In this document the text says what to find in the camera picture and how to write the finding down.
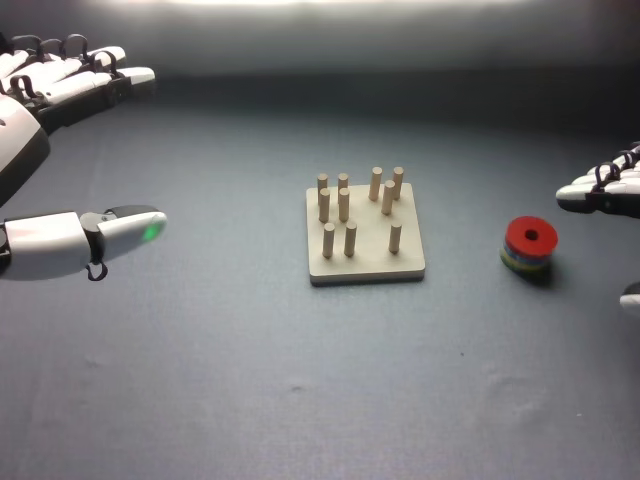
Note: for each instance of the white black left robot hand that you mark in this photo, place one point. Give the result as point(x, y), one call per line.
point(30, 240)

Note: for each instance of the grey table cloth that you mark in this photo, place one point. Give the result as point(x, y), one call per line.
point(250, 375)

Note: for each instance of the wooden peg board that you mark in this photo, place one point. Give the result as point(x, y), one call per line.
point(370, 250)

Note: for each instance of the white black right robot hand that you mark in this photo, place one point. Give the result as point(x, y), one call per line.
point(617, 192)

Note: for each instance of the stack of coloured rings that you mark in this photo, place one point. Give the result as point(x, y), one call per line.
point(520, 236)

